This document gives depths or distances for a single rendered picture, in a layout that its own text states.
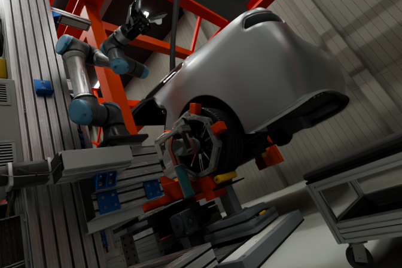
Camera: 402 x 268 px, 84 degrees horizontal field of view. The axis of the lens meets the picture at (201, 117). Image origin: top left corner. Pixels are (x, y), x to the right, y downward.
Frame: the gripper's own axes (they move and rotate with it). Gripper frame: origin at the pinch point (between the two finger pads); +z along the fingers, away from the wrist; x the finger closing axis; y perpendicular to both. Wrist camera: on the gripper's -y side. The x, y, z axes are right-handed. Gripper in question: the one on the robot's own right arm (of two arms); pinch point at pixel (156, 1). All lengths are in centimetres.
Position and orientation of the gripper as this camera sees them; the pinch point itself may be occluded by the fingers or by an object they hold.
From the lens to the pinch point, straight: 113.7
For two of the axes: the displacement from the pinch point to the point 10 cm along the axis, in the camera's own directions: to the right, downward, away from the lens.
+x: -5.2, -2.6, -8.2
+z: 8.0, -4.9, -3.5
